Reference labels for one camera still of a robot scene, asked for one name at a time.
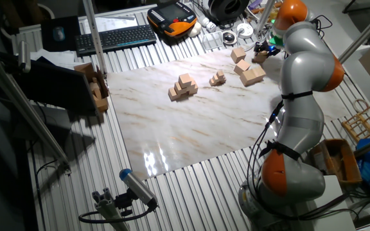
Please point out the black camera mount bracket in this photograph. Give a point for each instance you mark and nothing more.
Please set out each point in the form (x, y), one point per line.
(124, 202)

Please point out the black orange teach pendant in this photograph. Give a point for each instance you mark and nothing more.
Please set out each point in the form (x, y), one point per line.
(172, 14)

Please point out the round white power socket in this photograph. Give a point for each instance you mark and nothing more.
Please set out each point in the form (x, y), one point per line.
(245, 30)

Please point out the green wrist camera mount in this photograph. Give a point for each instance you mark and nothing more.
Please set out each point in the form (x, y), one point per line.
(276, 41)

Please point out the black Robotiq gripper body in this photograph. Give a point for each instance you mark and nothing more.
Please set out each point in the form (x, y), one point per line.
(267, 47)

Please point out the black computer keyboard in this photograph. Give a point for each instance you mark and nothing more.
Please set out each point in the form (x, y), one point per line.
(117, 38)

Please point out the white egg shaped object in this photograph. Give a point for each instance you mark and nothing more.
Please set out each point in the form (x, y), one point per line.
(195, 29)

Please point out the dark computer mouse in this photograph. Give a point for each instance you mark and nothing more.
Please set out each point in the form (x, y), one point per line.
(58, 33)

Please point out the metal bowl with white rim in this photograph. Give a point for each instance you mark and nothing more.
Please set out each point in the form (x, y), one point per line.
(229, 37)

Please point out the silver camera with blue tip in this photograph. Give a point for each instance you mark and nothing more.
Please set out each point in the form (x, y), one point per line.
(138, 187)

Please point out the clear gridded plastic box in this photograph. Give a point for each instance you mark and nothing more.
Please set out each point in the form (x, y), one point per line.
(212, 40)

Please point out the black flat panel screen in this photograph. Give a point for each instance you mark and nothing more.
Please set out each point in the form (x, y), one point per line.
(56, 86)

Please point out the marble pattern table mat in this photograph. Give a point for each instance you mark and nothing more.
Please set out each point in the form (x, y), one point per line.
(188, 128)

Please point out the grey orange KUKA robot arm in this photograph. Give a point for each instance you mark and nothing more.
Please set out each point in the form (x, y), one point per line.
(304, 70)

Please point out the white power adapter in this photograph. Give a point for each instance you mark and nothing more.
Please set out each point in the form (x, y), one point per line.
(206, 22)

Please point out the medium wooden cube block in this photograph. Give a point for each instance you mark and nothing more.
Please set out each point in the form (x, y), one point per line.
(178, 88)
(185, 80)
(173, 94)
(193, 90)
(193, 83)

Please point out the white paper sheet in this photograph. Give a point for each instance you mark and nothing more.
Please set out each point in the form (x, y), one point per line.
(53, 57)
(114, 23)

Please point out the wooden lattice rack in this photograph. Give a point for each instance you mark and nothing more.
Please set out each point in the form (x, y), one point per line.
(347, 128)

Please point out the aluminium frame post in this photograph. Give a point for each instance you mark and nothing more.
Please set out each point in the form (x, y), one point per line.
(263, 17)
(94, 38)

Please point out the pale wooden block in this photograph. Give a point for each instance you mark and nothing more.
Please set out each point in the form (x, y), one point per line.
(97, 94)
(94, 86)

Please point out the black filament spool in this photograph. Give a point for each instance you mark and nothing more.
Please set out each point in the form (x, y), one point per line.
(225, 9)

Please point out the short aluminium profile piece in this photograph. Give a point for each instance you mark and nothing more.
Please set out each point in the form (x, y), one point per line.
(108, 211)

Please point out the black mouse pad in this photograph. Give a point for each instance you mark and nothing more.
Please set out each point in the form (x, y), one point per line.
(48, 38)

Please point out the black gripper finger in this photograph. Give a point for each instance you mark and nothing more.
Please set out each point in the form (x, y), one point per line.
(267, 54)
(255, 53)

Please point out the brown cardboard box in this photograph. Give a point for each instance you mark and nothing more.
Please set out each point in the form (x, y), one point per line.
(103, 104)

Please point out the brown wooden tray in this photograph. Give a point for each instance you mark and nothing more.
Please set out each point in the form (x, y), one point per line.
(345, 163)

